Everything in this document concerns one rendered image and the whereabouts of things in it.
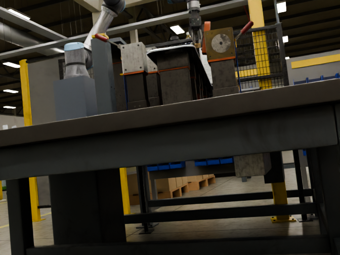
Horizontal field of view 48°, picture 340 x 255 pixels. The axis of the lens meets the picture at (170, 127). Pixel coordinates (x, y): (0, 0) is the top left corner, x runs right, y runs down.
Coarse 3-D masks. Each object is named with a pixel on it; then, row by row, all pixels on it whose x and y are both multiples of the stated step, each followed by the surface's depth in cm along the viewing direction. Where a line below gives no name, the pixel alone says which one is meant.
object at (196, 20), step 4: (192, 8) 230; (196, 8) 229; (192, 12) 232; (196, 12) 232; (192, 16) 232; (196, 16) 229; (200, 16) 229; (192, 20) 229; (196, 20) 229; (200, 20) 231; (192, 24) 229; (196, 24) 229; (200, 24) 229; (192, 28) 234; (196, 28) 235
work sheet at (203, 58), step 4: (200, 48) 314; (200, 52) 314; (200, 56) 314; (204, 56) 313; (204, 60) 313; (204, 64) 313; (208, 64) 312; (204, 68) 312; (208, 68) 312; (208, 72) 312; (208, 76) 311
